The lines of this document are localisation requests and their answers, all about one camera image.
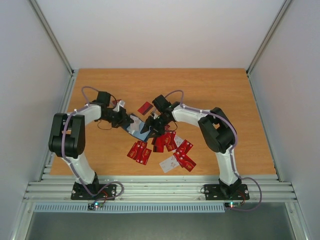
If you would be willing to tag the left controller board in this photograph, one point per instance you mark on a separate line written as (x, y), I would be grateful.
(95, 205)

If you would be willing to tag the dark red stripe card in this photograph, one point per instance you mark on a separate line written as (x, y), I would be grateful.
(159, 141)

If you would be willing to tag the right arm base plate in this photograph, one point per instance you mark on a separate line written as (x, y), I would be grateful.
(212, 192)

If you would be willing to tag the right aluminium corner post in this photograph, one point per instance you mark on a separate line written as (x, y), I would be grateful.
(269, 35)

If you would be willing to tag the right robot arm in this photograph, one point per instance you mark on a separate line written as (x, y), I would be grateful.
(219, 135)

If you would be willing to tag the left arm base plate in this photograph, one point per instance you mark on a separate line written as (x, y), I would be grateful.
(107, 192)

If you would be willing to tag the aluminium corner post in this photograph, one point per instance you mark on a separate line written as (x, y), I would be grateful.
(269, 35)
(48, 30)

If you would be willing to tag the red VIP card right stack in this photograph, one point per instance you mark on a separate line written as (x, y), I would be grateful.
(184, 147)

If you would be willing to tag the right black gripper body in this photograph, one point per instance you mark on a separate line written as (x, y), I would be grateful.
(155, 126)

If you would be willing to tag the left aluminium corner post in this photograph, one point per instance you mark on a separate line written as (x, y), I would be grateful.
(48, 30)

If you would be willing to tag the controller board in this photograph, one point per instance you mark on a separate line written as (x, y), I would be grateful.
(95, 205)
(232, 204)

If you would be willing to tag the white card under stack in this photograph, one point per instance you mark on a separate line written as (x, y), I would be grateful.
(178, 140)

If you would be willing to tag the red stripe card lower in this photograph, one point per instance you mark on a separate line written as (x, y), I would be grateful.
(158, 149)

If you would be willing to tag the right controller board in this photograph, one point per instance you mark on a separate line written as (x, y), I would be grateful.
(232, 204)

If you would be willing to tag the blue leather card holder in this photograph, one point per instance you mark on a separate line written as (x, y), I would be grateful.
(137, 135)

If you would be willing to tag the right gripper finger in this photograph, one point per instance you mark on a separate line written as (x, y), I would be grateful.
(154, 134)
(145, 129)

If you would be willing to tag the grey slotted cable duct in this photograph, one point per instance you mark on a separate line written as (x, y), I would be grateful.
(130, 208)

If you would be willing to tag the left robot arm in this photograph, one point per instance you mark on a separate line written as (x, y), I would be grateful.
(67, 139)

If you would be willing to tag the aluminium rail frame front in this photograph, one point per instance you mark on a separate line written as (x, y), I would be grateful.
(160, 188)

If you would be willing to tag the white card bottom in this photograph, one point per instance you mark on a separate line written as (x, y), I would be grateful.
(169, 164)

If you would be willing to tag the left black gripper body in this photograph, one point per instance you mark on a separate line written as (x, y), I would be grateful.
(117, 120)

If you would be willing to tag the red card magnetic stripe back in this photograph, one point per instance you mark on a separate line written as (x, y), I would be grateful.
(145, 108)

